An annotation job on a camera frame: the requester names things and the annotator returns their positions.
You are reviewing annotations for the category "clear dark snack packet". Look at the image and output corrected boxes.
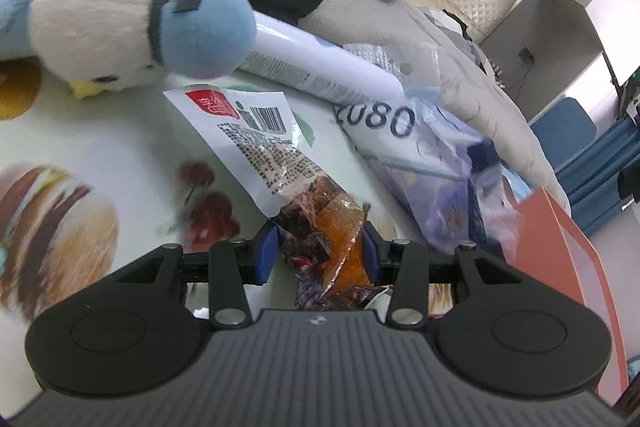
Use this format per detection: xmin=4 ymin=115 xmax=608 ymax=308
xmin=165 ymin=86 xmax=388 ymax=311

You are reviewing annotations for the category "clear blue plastic bag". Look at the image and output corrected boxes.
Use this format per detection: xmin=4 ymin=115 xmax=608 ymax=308
xmin=335 ymin=44 xmax=518 ymax=260

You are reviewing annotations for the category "pink cardboard box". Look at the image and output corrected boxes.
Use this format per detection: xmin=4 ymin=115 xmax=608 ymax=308
xmin=512 ymin=188 xmax=629 ymax=404

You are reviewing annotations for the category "fruit print bed sheet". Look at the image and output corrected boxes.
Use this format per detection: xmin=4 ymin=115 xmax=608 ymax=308
xmin=0 ymin=56 xmax=432 ymax=323

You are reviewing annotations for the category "blue curtain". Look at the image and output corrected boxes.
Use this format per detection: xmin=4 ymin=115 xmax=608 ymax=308
xmin=556 ymin=115 xmax=639 ymax=236

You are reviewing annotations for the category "blue chair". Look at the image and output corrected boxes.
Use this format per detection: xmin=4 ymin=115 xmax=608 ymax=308
xmin=530 ymin=98 xmax=598 ymax=171

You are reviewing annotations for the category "white tube package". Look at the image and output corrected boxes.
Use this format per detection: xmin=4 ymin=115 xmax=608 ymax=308
xmin=240 ymin=12 xmax=404 ymax=105

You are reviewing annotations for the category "grey blanket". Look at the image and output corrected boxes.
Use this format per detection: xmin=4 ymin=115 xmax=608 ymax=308
xmin=298 ymin=0 xmax=570 ymax=212

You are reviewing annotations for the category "blue white penguin plush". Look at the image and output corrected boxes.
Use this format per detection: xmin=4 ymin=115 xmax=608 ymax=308
xmin=1 ymin=0 xmax=257 ymax=98

